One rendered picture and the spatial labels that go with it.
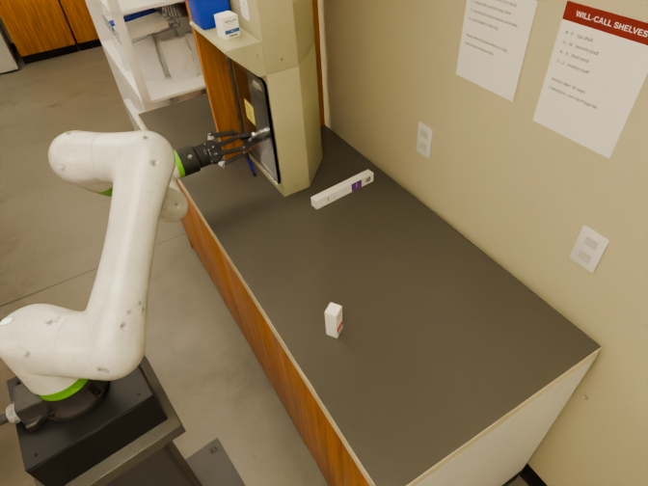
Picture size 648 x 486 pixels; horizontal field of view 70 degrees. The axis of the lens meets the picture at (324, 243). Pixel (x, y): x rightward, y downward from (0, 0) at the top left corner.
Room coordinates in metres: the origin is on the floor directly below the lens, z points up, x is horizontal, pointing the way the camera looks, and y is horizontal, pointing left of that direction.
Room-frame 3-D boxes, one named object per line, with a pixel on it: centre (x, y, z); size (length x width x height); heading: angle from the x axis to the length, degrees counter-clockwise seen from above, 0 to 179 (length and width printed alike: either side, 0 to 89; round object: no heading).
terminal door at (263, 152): (1.51, 0.22, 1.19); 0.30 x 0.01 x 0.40; 28
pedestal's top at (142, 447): (0.56, 0.59, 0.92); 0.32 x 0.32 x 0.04; 34
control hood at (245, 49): (1.48, 0.26, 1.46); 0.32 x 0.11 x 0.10; 28
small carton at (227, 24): (1.44, 0.24, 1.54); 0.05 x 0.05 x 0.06; 36
